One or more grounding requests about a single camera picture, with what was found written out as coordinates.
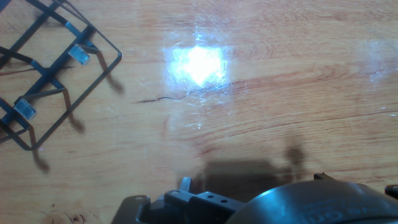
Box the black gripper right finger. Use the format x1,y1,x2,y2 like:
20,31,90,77
313,172,337,182

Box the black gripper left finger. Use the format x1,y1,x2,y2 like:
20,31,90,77
111,176,247,224

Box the black wire cup rack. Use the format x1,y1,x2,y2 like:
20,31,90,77
0,0,123,152

